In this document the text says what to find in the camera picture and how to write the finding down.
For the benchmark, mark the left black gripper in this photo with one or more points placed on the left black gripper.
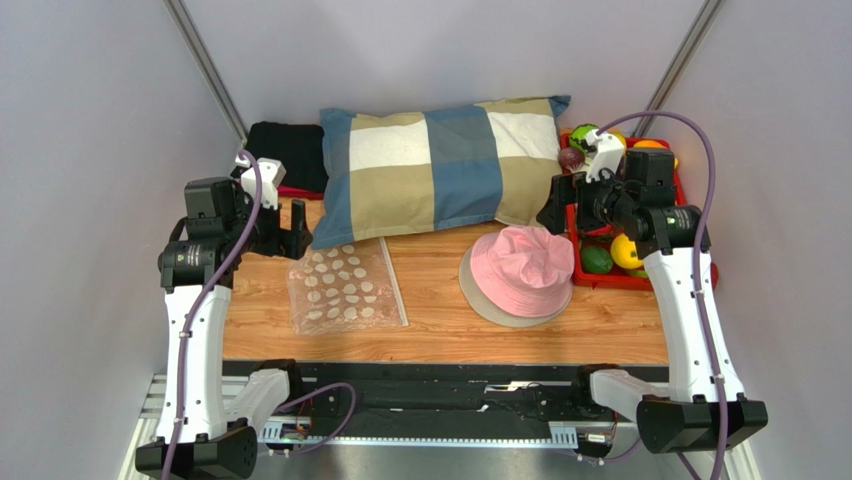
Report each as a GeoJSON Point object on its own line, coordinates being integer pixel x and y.
{"type": "Point", "coordinates": [292, 243]}

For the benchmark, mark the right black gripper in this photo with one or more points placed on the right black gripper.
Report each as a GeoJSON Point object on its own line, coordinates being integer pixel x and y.
{"type": "Point", "coordinates": [570, 205]}

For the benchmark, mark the clear dotted zip bag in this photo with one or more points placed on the clear dotted zip bag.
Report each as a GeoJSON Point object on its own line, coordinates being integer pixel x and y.
{"type": "Point", "coordinates": [345, 288]}

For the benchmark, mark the yellow apple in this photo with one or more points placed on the yellow apple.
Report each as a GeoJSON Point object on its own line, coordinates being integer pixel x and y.
{"type": "Point", "coordinates": [624, 253]}

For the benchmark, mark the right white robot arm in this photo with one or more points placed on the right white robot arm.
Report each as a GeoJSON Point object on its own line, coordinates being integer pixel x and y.
{"type": "Point", "coordinates": [705, 406]}

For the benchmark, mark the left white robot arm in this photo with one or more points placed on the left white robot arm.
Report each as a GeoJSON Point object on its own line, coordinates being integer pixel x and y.
{"type": "Point", "coordinates": [198, 435]}

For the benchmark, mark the yellow lemon top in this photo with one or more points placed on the yellow lemon top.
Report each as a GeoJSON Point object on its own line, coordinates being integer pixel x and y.
{"type": "Point", "coordinates": [617, 133]}

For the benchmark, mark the purple onion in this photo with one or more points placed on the purple onion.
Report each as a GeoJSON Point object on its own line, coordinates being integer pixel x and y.
{"type": "Point", "coordinates": [572, 159]}

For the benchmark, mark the pink folded cloth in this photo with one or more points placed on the pink folded cloth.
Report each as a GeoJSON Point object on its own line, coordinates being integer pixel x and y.
{"type": "Point", "coordinates": [297, 193]}

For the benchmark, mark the green watermelon ball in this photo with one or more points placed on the green watermelon ball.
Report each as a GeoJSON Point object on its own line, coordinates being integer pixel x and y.
{"type": "Point", "coordinates": [577, 137]}

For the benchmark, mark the green avocado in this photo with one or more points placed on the green avocado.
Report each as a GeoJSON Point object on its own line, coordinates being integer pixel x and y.
{"type": "Point", "coordinates": [596, 260]}

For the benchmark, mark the red plastic tray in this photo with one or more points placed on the red plastic tray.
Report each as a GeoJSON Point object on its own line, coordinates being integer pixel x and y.
{"type": "Point", "coordinates": [586, 273]}

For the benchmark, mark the black folded cloth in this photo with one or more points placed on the black folded cloth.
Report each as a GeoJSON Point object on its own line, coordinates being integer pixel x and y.
{"type": "Point", "coordinates": [298, 147]}

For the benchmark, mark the orange yellow mango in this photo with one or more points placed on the orange yellow mango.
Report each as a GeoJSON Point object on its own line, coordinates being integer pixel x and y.
{"type": "Point", "coordinates": [656, 146]}

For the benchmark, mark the pink bucket hat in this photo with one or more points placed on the pink bucket hat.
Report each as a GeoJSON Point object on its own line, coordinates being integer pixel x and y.
{"type": "Point", "coordinates": [518, 277]}

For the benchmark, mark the checkered blue beige pillow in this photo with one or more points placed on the checkered blue beige pillow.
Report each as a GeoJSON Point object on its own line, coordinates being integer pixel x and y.
{"type": "Point", "coordinates": [418, 172]}

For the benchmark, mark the green lime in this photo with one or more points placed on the green lime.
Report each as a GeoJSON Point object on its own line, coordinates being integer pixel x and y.
{"type": "Point", "coordinates": [636, 273]}

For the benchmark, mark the red toy lobster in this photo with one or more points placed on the red toy lobster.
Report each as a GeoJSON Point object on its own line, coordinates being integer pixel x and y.
{"type": "Point", "coordinates": [714, 275]}

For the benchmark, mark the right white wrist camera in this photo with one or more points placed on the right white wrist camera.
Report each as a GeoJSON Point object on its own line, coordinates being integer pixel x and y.
{"type": "Point", "coordinates": [606, 152]}

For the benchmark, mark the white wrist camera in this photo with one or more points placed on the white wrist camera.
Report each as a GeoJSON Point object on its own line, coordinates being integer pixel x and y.
{"type": "Point", "coordinates": [606, 152]}
{"type": "Point", "coordinates": [262, 187]}

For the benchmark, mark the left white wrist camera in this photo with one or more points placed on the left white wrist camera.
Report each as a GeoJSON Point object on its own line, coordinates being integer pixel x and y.
{"type": "Point", "coordinates": [262, 187]}

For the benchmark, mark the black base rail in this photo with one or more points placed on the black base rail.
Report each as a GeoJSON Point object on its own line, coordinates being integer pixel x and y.
{"type": "Point", "coordinates": [433, 401]}

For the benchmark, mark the right aluminium frame post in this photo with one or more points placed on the right aluminium frame post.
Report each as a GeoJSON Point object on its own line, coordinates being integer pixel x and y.
{"type": "Point", "coordinates": [699, 28]}

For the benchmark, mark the aluminium frame post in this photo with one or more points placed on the aluminium frame post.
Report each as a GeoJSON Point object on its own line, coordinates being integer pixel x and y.
{"type": "Point", "coordinates": [699, 28]}
{"type": "Point", "coordinates": [188, 30]}

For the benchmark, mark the left aluminium frame post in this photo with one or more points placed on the left aluminium frame post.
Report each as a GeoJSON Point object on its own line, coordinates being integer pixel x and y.
{"type": "Point", "coordinates": [188, 30]}

